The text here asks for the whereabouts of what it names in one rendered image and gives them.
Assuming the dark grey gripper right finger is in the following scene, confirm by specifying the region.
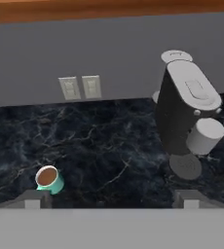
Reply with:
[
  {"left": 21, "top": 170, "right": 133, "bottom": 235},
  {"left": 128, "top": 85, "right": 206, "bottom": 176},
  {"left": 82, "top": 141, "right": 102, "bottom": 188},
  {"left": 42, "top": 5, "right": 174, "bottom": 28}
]
[{"left": 172, "top": 189, "right": 224, "bottom": 210}]

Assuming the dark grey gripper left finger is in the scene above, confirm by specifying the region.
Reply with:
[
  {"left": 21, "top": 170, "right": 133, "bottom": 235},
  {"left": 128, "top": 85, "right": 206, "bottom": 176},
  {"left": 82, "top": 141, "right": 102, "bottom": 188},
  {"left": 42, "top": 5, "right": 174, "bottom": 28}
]
[{"left": 0, "top": 189, "right": 53, "bottom": 210}]

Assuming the teal mug with brown drink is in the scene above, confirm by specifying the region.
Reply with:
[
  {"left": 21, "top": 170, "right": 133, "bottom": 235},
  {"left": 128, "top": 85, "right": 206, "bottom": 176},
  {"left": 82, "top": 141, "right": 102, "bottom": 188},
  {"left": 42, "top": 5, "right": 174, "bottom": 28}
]
[{"left": 34, "top": 164, "right": 65, "bottom": 196}]

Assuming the brown wooden cabinet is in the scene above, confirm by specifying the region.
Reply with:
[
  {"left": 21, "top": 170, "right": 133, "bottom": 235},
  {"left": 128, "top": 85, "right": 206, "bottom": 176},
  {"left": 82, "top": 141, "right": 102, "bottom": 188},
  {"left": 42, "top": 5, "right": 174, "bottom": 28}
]
[{"left": 0, "top": 0, "right": 224, "bottom": 25}]

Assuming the black and white coffee machine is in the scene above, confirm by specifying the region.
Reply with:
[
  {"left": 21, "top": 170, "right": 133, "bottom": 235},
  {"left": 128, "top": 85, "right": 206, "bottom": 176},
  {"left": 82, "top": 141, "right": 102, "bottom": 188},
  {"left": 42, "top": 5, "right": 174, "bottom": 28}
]
[{"left": 151, "top": 49, "right": 224, "bottom": 181}]

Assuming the white wall socket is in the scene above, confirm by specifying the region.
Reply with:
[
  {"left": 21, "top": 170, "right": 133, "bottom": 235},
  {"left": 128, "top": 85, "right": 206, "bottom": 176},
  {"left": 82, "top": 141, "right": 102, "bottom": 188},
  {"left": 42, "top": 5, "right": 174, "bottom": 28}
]
[
  {"left": 81, "top": 74, "right": 103, "bottom": 100},
  {"left": 57, "top": 76, "right": 82, "bottom": 101}
]

